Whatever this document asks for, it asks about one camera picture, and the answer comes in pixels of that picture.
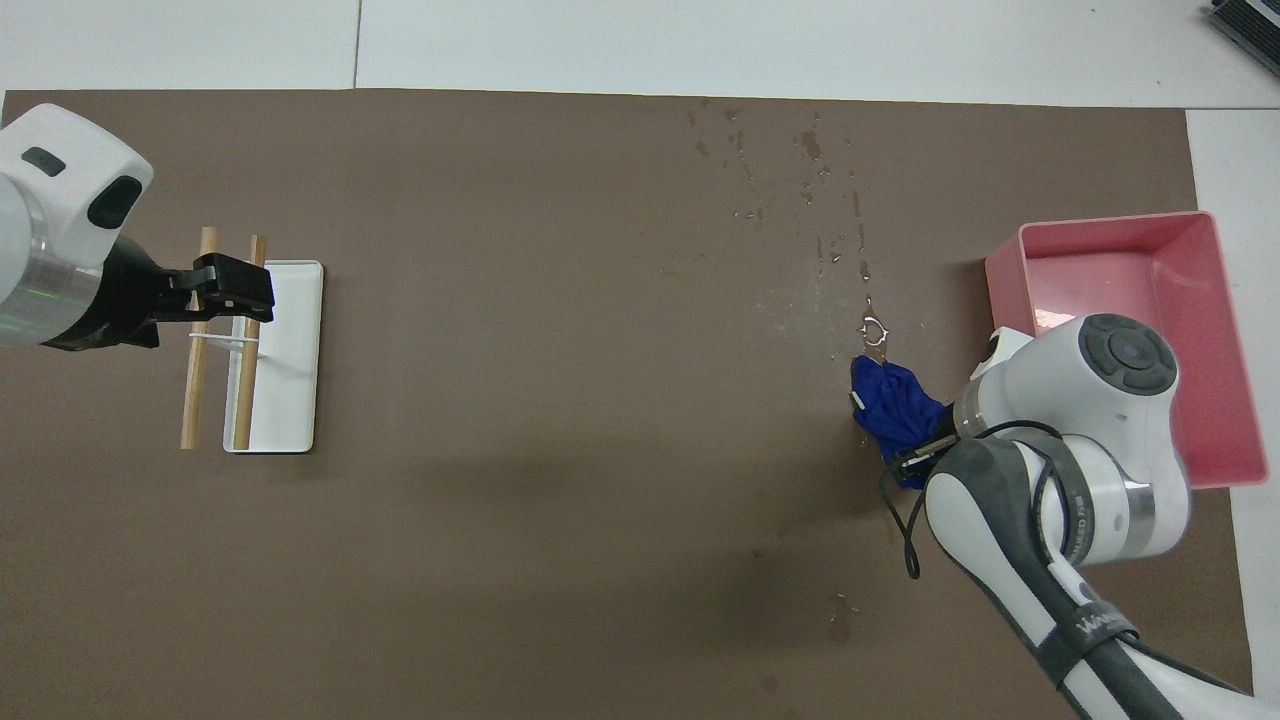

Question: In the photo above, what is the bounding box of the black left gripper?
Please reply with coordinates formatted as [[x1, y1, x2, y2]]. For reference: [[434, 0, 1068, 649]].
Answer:
[[45, 235, 275, 351]]

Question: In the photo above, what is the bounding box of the blue cloth towel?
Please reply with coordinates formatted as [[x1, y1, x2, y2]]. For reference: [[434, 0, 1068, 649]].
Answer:
[[850, 355, 956, 491]]

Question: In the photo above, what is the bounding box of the spilled water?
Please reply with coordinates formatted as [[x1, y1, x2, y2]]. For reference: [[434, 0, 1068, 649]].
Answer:
[[685, 98, 893, 351]]

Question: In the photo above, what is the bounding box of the short wooden rack rod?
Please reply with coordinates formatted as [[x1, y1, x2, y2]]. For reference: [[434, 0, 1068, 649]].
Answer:
[[232, 235, 268, 450]]

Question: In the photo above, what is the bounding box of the long wooden rack rod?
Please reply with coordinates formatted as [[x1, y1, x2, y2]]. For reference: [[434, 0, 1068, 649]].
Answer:
[[180, 227, 219, 450]]

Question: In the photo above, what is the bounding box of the pink plastic bin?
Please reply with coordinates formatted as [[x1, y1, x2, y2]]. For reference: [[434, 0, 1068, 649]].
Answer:
[[985, 210, 1269, 489]]

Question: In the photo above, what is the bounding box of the brown table mat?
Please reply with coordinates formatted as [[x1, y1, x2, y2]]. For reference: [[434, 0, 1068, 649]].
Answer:
[[0, 88, 1259, 720]]

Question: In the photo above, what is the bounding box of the grey ribbed device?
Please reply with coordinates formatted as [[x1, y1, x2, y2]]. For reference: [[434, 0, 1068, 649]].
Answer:
[[1205, 0, 1280, 51]]

